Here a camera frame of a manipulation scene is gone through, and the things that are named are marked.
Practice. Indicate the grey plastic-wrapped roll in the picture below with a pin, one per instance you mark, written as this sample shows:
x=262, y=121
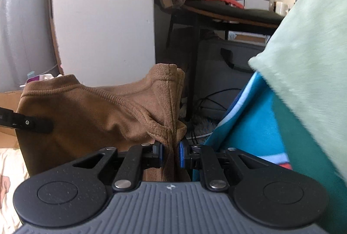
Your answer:
x=21, y=20

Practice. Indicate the teal cup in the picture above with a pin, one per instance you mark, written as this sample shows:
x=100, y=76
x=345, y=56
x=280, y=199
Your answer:
x=30, y=75

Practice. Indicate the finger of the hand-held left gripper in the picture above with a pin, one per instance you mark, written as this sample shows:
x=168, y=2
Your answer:
x=32, y=123

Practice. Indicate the grey fluffy rug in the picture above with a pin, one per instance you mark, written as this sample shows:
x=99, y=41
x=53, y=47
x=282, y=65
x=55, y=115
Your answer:
x=202, y=128

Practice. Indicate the bear print bed sheet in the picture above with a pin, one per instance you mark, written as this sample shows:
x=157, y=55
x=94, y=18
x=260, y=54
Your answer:
x=10, y=163

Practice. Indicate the purple and white pouch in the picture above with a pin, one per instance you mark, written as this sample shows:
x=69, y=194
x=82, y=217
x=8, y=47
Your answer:
x=44, y=79

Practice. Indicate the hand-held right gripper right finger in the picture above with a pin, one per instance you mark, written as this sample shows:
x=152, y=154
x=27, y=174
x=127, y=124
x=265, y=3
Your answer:
x=181, y=155

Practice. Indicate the teal printed blanket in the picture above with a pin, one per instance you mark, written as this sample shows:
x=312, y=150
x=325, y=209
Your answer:
x=252, y=128

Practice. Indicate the mint green fleece blanket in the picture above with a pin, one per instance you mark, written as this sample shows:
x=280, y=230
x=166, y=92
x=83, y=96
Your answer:
x=311, y=60

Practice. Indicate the grey bag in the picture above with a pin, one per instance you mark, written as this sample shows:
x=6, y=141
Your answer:
x=217, y=74

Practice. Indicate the brown printed t-shirt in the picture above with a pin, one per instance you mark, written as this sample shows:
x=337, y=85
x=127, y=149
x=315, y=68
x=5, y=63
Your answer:
x=81, y=114

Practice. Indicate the black chair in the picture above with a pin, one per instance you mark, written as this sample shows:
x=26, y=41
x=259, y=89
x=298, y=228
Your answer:
x=230, y=10

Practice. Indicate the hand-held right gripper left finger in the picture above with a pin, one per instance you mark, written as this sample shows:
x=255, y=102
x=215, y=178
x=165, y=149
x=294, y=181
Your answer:
x=162, y=154

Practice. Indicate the brown cardboard box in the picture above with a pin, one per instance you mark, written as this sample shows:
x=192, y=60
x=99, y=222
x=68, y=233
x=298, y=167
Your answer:
x=9, y=100

